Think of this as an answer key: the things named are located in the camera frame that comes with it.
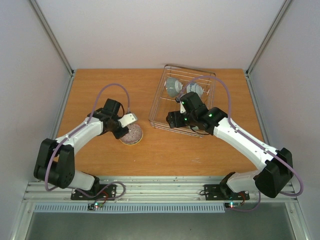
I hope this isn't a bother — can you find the blue floral white bowl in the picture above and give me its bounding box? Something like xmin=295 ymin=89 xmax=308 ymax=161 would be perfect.
xmin=186 ymin=82 xmax=204 ymax=98

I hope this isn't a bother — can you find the grey slotted cable duct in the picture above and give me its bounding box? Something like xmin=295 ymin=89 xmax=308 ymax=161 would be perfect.
xmin=33 ymin=203 xmax=225 ymax=214

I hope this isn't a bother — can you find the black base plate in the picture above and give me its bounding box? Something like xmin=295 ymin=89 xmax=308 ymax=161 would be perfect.
xmin=70 ymin=184 xmax=117 ymax=201
xmin=202 ymin=184 xmax=250 ymax=201

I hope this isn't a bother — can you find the right green circuit board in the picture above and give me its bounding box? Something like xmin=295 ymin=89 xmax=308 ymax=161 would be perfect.
xmin=224 ymin=201 xmax=242 ymax=209

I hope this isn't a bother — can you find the pink patterned bowl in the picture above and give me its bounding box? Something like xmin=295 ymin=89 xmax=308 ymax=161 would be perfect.
xmin=120 ymin=123 xmax=143 ymax=145

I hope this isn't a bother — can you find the green circuit board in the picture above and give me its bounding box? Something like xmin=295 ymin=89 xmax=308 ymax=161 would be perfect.
xmin=224 ymin=201 xmax=242 ymax=209
xmin=87 ymin=202 xmax=104 ymax=211

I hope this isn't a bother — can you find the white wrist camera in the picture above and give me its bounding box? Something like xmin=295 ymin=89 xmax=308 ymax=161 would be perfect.
xmin=175 ymin=97 xmax=186 ymax=114
xmin=118 ymin=112 xmax=138 ymax=128

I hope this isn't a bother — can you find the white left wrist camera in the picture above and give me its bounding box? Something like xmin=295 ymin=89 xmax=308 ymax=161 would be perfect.
xmin=118 ymin=112 xmax=138 ymax=128

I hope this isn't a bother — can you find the grey patterned bowl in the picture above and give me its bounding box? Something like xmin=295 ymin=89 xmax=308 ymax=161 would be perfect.
xmin=165 ymin=77 xmax=183 ymax=98

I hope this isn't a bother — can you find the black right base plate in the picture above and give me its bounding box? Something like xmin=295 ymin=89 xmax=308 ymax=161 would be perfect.
xmin=202 ymin=184 xmax=250 ymax=201

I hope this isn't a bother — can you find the left green circuit board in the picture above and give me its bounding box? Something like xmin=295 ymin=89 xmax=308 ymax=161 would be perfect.
xmin=87 ymin=202 xmax=104 ymax=211

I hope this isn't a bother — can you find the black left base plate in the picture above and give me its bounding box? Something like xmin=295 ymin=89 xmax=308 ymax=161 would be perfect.
xmin=70 ymin=184 xmax=117 ymax=201

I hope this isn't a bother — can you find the left aluminium corner post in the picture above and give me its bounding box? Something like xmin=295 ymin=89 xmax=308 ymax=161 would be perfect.
xmin=28 ymin=0 xmax=74 ymax=77

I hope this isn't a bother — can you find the chrome wire dish rack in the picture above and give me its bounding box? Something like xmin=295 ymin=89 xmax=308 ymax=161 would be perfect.
xmin=148 ymin=64 xmax=217 ymax=138

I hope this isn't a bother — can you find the aluminium rail frame front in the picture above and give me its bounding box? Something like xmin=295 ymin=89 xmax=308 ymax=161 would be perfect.
xmin=22 ymin=174 xmax=298 ymax=203

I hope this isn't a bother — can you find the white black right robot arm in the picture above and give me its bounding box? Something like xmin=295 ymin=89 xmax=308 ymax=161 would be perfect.
xmin=166 ymin=92 xmax=294 ymax=199

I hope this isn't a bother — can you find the aluminium corner post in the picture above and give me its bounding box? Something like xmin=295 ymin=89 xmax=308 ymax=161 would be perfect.
xmin=28 ymin=0 xmax=74 ymax=77
xmin=244 ymin=0 xmax=294 ymax=78

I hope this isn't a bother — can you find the right aluminium corner post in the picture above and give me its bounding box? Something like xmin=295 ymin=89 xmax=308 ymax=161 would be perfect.
xmin=244 ymin=0 xmax=294 ymax=78

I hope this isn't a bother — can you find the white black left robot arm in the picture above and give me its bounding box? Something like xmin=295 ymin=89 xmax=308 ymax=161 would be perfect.
xmin=33 ymin=99 xmax=131 ymax=199

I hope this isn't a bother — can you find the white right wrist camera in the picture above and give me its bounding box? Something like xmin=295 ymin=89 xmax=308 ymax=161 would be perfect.
xmin=175 ymin=97 xmax=186 ymax=114

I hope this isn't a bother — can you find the celadon green flower bowl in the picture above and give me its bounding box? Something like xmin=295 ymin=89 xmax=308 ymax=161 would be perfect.
xmin=187 ymin=126 xmax=199 ymax=131

